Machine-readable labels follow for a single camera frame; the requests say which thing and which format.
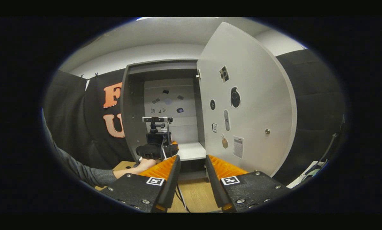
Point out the row of black cloth clips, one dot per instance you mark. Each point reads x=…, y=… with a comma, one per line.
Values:
x=96, y=75

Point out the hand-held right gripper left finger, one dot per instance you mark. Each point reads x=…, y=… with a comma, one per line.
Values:
x=170, y=185

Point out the white cabinet shelf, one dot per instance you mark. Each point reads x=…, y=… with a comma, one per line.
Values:
x=191, y=151

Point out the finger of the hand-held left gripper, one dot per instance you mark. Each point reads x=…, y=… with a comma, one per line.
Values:
x=174, y=144

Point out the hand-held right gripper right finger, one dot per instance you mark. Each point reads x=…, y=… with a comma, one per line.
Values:
x=215, y=188

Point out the white cabinet door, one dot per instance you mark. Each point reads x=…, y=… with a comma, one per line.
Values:
x=258, y=95

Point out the metal door hinge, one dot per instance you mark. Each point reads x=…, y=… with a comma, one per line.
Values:
x=198, y=75

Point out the dark grey cabinet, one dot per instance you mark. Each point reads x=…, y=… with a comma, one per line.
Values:
x=128, y=111

